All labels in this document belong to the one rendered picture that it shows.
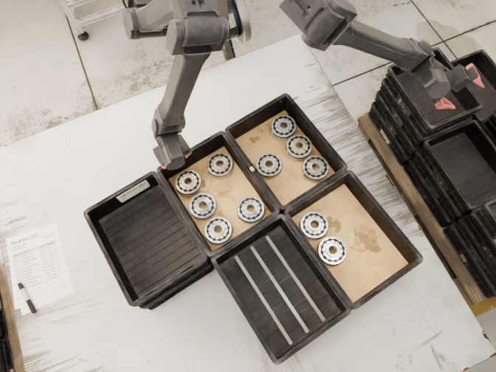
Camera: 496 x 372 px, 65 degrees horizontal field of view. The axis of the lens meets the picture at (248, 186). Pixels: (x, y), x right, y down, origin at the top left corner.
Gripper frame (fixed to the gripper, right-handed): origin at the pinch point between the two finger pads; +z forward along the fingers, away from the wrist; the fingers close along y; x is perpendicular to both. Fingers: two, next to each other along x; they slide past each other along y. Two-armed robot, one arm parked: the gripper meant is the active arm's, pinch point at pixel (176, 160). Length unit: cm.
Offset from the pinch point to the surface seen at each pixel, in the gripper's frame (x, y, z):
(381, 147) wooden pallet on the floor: -13, 110, 92
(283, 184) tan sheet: -20.3, 31.0, 22.8
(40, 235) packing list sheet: 19, -63, 36
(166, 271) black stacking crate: -25.1, -23.5, 22.7
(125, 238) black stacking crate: -5.7, -30.9, 23.2
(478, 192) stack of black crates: -64, 121, 67
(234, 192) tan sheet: -12.6, 13.2, 23.0
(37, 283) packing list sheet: 1, -71, 36
